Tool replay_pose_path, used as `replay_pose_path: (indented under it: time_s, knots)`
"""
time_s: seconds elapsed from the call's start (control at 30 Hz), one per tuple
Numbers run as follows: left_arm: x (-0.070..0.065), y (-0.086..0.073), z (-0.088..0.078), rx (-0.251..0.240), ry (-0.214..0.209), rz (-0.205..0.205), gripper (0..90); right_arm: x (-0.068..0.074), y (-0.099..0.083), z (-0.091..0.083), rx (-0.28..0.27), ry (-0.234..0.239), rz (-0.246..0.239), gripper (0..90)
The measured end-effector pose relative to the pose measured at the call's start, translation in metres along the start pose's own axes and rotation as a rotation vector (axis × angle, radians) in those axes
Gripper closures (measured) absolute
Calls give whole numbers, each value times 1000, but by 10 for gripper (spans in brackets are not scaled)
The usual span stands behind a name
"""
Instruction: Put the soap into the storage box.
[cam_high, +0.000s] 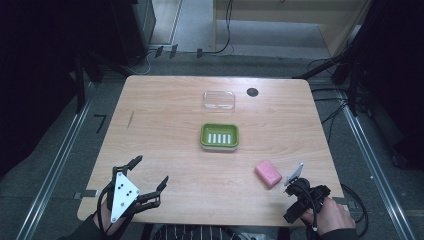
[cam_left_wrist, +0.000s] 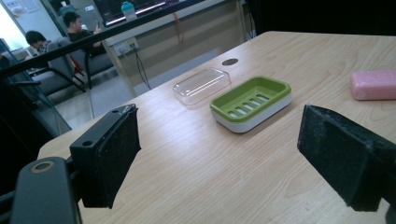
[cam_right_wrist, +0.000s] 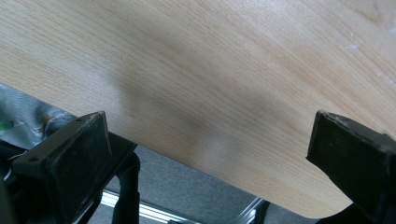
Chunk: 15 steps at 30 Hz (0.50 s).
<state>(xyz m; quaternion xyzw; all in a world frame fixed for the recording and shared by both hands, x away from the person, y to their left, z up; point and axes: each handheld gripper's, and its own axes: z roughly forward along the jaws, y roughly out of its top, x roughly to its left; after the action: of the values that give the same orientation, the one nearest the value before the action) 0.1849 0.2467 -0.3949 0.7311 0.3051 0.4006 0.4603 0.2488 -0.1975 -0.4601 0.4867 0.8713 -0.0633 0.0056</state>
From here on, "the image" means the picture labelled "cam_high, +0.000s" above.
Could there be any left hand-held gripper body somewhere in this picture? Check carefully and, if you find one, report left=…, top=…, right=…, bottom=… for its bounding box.
left=105, top=165, right=162, bottom=224

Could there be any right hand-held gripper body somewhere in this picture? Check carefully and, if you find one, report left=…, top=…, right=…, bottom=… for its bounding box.
left=283, top=162, right=333, bottom=225

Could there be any pink soap bar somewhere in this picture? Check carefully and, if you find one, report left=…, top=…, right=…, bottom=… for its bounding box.
left=254, top=160, right=283, bottom=190

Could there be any green soap dish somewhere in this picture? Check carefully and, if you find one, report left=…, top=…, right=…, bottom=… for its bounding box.
left=199, top=122, right=240, bottom=153

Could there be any clear plastic lid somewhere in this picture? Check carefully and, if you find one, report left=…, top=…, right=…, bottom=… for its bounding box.
left=202, top=90, right=237, bottom=113

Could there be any person's left hand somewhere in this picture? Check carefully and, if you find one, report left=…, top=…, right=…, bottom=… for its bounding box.
left=93, top=201, right=134, bottom=236

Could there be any person's right hand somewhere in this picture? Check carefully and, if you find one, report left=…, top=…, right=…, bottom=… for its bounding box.
left=299, top=196, right=357, bottom=234

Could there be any person's striped clothing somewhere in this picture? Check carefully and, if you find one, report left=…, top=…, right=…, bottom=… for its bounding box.
left=143, top=223, right=292, bottom=240

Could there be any black metal stand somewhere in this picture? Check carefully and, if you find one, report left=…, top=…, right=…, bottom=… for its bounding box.
left=72, top=49, right=134, bottom=115
left=292, top=31, right=368, bottom=118

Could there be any dark curtain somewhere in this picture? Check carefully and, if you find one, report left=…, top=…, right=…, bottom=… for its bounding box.
left=0, top=0, right=116, bottom=179
left=353, top=0, right=424, bottom=169

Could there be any black cabinet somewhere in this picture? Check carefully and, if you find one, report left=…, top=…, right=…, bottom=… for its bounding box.
left=109, top=0, right=158, bottom=66

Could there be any light wooden shelf unit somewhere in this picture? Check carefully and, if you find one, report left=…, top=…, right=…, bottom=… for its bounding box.
left=213, top=0, right=373, bottom=58

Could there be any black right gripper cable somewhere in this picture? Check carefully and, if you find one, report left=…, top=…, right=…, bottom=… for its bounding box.
left=299, top=182, right=322, bottom=233

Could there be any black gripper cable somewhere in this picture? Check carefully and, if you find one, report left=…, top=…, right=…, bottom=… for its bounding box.
left=95, top=181, right=116, bottom=235
left=299, top=182, right=322, bottom=233

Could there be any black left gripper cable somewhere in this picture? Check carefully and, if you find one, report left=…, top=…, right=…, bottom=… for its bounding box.
left=95, top=181, right=116, bottom=235

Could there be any grey metal table bracket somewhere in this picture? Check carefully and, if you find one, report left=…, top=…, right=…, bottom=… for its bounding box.
left=73, top=188, right=100, bottom=201

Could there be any black floor cable loop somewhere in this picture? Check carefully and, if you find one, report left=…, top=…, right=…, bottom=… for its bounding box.
left=339, top=183, right=370, bottom=225

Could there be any metal floor rail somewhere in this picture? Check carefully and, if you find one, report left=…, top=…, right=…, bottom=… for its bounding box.
left=336, top=89, right=416, bottom=240
left=15, top=83, right=96, bottom=240

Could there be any black floor cables bundle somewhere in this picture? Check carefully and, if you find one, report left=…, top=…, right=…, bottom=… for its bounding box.
left=306, top=58, right=352, bottom=145

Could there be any thin white floor cable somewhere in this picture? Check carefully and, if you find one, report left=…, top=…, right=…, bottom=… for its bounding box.
left=130, top=49, right=158, bottom=76

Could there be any black hanging cable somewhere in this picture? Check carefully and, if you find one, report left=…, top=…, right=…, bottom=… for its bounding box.
left=199, top=0, right=234, bottom=56

